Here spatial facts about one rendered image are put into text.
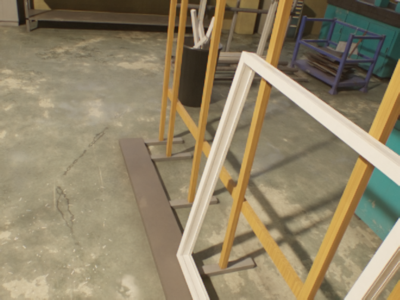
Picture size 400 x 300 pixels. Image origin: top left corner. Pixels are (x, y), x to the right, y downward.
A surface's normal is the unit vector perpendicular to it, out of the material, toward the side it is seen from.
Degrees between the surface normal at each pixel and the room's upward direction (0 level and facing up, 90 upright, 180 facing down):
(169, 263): 0
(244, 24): 90
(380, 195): 90
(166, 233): 0
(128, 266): 0
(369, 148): 82
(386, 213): 90
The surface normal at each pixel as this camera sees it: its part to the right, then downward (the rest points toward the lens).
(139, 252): 0.12, -0.85
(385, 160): -0.92, -0.06
